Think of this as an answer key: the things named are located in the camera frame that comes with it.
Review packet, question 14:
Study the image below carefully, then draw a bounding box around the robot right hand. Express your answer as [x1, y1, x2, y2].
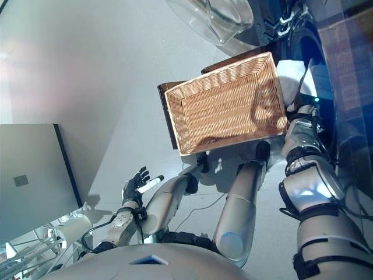
[285, 93, 320, 115]

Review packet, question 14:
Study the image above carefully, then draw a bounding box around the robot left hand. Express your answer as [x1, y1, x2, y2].
[121, 166, 165, 208]

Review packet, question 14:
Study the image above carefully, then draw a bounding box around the white garment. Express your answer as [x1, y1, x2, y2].
[275, 58, 333, 107]

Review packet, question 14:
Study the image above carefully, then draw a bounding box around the dark grey washing machine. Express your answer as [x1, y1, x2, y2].
[247, 0, 373, 205]

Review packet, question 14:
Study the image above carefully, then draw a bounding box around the round glass washing machine door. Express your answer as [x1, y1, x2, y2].
[166, 0, 280, 56]

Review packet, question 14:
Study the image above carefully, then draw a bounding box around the rectangular wicker laundry basket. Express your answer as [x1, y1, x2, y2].
[164, 51, 288, 156]

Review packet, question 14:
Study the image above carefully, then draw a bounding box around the white cylindrical object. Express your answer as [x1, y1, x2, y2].
[46, 215, 93, 244]

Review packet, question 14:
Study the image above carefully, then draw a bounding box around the brown wooden stool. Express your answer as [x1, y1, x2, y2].
[157, 48, 280, 158]

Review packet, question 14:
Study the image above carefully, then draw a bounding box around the grey robot torso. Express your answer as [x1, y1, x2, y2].
[52, 232, 263, 280]

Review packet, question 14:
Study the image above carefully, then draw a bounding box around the silver robot right leg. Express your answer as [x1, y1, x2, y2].
[213, 141, 272, 269]

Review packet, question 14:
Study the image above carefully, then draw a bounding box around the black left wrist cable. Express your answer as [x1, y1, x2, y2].
[80, 208, 146, 251]

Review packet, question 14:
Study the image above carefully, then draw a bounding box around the thin white floor cable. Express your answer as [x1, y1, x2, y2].
[166, 162, 228, 231]

